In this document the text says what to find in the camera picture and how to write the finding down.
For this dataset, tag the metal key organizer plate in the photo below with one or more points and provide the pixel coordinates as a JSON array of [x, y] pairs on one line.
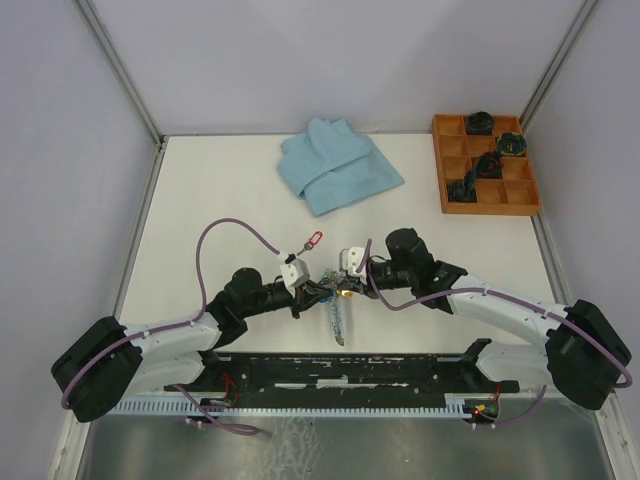
[[331, 279]]

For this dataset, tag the wooden compartment tray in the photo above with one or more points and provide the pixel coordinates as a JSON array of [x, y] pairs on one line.
[[483, 165]]

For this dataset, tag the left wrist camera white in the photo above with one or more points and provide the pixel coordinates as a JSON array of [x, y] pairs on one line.
[[294, 271]]

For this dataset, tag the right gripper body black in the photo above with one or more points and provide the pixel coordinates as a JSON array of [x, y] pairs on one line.
[[364, 288]]

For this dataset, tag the light blue cloth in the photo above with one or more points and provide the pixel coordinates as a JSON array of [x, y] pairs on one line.
[[331, 167]]

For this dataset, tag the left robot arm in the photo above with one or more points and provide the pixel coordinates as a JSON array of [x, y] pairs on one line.
[[110, 361]]

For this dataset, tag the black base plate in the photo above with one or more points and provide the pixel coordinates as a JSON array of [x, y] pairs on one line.
[[332, 380]]

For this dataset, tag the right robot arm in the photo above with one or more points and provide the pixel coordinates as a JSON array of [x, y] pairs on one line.
[[573, 349]]

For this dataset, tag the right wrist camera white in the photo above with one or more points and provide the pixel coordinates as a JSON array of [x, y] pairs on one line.
[[352, 262]]

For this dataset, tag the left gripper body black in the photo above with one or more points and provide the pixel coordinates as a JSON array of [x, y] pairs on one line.
[[298, 302]]

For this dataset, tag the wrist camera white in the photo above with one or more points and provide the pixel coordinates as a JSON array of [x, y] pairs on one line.
[[352, 262], [294, 271]]

